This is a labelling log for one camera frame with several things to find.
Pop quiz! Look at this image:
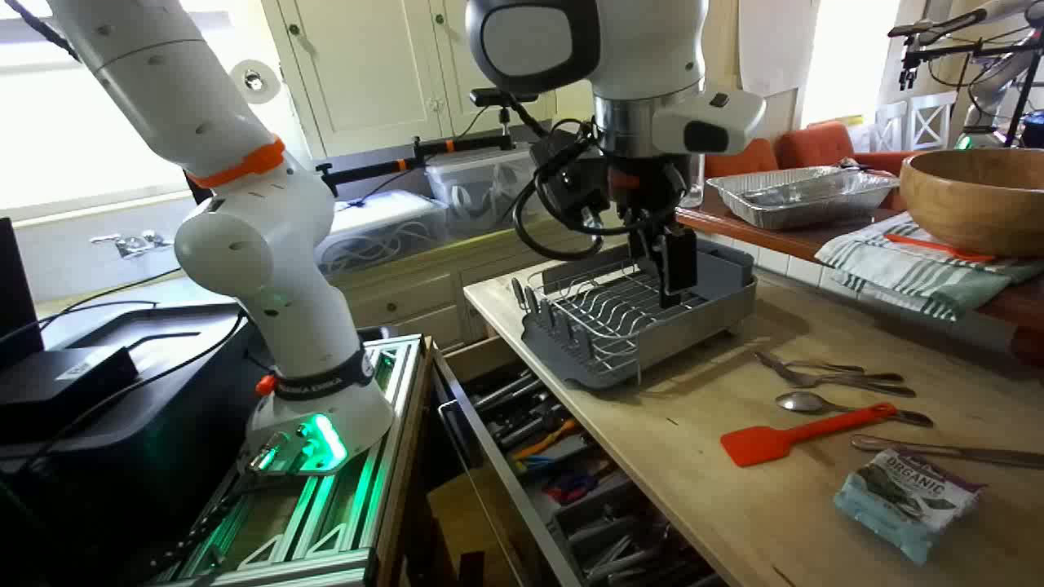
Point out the white cabinet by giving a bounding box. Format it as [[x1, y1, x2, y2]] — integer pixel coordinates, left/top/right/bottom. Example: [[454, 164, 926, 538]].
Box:
[[258, 0, 570, 164]]

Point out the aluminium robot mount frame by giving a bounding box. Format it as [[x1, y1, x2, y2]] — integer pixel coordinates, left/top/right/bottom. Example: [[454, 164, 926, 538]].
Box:
[[158, 334, 431, 587]]

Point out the open cutlery drawer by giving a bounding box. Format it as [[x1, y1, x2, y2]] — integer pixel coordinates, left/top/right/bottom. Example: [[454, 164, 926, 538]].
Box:
[[431, 335, 723, 587]]

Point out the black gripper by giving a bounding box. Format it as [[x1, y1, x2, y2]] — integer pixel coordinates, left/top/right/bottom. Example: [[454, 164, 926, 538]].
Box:
[[602, 150, 700, 309]]

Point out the clear plastic storage bin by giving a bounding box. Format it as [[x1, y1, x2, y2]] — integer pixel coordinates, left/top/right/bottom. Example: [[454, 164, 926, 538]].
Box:
[[314, 189, 450, 278], [421, 145, 545, 237]]

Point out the black controller box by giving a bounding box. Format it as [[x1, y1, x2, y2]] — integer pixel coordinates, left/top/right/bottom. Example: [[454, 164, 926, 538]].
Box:
[[0, 304, 271, 587]]

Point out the wooden bowl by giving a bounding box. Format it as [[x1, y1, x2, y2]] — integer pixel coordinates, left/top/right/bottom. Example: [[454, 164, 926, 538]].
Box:
[[896, 146, 1044, 262]]

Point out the large silver spoon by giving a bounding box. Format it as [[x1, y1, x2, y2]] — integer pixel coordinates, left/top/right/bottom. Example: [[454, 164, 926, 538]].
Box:
[[773, 388, 937, 432]]

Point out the grey dish rack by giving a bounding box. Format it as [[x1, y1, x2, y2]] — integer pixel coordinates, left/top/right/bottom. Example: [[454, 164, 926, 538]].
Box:
[[510, 237, 759, 395]]

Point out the silver metal fork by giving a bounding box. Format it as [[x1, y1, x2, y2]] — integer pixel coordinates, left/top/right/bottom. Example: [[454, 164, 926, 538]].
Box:
[[756, 350, 918, 402]]

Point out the black power brick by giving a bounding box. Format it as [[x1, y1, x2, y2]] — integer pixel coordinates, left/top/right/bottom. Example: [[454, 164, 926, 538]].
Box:
[[0, 341, 144, 444]]

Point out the dark brown wooden counter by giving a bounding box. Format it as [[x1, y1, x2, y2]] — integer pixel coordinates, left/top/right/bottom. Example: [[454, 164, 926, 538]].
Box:
[[670, 201, 1044, 368]]

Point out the black bar camera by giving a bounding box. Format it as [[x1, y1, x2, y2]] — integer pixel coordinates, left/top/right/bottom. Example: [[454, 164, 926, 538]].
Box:
[[470, 85, 540, 111]]

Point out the red silicone spatula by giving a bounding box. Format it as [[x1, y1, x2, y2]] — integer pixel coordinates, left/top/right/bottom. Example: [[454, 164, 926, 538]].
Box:
[[717, 402, 903, 469]]

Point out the teal sponge packet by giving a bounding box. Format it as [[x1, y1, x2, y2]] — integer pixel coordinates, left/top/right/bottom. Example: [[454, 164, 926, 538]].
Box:
[[831, 447, 985, 570]]

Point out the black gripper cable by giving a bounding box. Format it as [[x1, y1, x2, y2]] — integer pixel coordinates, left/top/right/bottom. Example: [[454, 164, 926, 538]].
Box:
[[504, 109, 635, 265]]

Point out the silver table knife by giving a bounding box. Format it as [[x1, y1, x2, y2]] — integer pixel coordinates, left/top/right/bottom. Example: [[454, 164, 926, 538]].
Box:
[[848, 434, 1044, 472]]

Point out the aluminium foil tray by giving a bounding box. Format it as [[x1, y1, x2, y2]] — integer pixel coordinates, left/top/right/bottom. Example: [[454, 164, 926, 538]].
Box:
[[704, 164, 901, 235]]

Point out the black tripod stand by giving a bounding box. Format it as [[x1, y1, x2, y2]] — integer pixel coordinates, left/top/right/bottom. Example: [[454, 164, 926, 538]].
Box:
[[884, 2, 1044, 150]]

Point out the orange upholstered chair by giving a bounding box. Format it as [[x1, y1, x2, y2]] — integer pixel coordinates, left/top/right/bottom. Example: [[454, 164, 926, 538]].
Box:
[[700, 120, 918, 182]]

